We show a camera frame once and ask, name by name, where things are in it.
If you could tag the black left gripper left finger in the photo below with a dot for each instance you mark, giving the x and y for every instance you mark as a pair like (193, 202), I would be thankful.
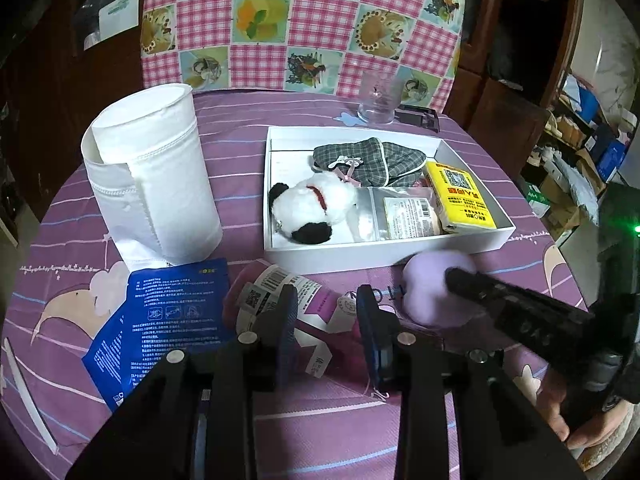
(272, 356)

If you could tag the white panda plush toy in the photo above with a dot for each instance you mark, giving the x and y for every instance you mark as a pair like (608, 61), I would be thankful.
(308, 212)

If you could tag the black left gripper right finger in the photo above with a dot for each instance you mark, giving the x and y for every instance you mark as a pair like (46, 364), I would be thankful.
(378, 330)

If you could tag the person's right hand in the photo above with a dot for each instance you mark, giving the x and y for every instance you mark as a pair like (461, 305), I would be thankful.
(574, 421)

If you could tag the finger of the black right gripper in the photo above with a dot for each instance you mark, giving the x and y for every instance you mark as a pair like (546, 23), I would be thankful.
(482, 289)

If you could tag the white flat strip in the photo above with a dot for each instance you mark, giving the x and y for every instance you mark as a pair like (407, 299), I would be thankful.
(28, 401)

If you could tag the grey plaid fabric pouch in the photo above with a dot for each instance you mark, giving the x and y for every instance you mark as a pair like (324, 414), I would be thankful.
(372, 163)

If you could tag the lilac heart-shaped puff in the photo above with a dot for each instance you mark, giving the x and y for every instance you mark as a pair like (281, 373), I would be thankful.
(427, 300)

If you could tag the clear drinking glass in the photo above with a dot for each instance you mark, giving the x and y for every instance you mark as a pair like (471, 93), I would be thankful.
(379, 96)

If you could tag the green white carton box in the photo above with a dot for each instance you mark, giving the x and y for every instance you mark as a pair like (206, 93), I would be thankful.
(536, 200)

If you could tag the yellow QR code packet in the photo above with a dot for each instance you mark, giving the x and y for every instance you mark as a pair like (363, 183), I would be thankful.
(459, 203)

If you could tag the clear labelled wipes packet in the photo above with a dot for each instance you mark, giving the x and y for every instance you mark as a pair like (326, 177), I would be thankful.
(404, 213)

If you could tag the white shallow cardboard box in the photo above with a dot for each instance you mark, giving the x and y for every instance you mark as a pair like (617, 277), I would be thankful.
(353, 245)

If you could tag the purple cotton pads pack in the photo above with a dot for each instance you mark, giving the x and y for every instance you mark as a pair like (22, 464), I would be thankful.
(327, 333)

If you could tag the pink checkered fruit cloth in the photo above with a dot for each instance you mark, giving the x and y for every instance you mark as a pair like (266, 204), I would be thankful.
(322, 46)

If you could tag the blue foil sachet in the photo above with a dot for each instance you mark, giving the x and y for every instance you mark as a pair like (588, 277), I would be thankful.
(165, 309)

